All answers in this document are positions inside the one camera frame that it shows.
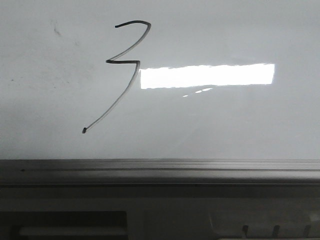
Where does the white whiteboard surface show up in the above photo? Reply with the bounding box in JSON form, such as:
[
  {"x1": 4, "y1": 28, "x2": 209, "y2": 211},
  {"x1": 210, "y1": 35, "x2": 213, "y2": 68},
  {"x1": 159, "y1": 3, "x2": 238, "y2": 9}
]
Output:
[{"x1": 0, "y1": 0, "x2": 320, "y2": 160}]

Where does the grey aluminium whiteboard frame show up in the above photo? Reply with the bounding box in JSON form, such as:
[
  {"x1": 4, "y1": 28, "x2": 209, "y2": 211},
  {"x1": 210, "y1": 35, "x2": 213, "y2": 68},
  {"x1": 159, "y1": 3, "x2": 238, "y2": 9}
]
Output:
[{"x1": 0, "y1": 158, "x2": 320, "y2": 186}]

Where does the grey marker tray ledge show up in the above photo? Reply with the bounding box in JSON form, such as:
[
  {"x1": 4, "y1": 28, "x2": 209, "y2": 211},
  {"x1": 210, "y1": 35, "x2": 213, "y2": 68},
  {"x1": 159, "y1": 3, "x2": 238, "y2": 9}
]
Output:
[{"x1": 0, "y1": 185, "x2": 320, "y2": 240}]

